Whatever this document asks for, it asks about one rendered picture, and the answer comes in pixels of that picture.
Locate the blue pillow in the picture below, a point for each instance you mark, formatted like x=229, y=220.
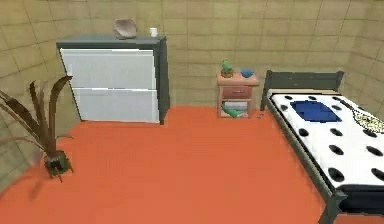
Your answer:
x=315, y=111

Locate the small white cup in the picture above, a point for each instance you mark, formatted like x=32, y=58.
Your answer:
x=153, y=32

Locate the grey white chest of drawers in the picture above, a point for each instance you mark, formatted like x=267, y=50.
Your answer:
x=113, y=83

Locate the green bottle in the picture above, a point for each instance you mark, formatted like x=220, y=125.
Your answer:
x=231, y=111

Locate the pink wooden bedside table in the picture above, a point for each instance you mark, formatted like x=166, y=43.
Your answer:
x=237, y=91

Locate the yellow speckled cloth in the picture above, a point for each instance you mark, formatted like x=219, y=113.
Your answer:
x=368, y=120

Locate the blue bowl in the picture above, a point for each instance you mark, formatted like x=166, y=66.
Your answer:
x=247, y=72

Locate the brown house plant in pot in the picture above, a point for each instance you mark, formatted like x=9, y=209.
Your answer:
x=46, y=130

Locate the grey stone-like vessel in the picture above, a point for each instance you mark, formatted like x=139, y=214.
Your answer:
x=125, y=28

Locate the small green potted cactus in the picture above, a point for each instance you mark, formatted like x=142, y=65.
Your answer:
x=227, y=69

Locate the grey bed with dotted mattress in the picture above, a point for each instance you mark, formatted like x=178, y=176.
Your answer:
x=330, y=143

